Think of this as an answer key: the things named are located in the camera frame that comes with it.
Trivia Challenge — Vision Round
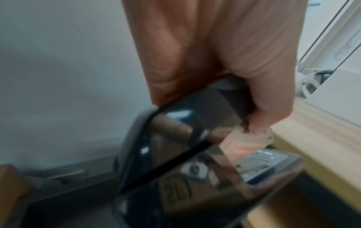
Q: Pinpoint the person's left hand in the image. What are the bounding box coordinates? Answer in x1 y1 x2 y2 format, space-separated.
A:
121 0 308 134

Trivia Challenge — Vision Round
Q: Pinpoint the light wooden table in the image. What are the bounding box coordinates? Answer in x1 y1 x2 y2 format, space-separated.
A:
241 98 361 228

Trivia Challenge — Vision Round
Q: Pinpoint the brown cardboard box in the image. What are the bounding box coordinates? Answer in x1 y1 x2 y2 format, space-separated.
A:
0 163 35 228

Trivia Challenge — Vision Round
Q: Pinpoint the white cable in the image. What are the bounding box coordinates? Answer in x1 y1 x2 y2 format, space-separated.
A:
294 66 337 99

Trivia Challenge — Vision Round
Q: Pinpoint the white window frame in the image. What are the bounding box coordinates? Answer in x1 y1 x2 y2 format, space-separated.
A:
297 0 361 74

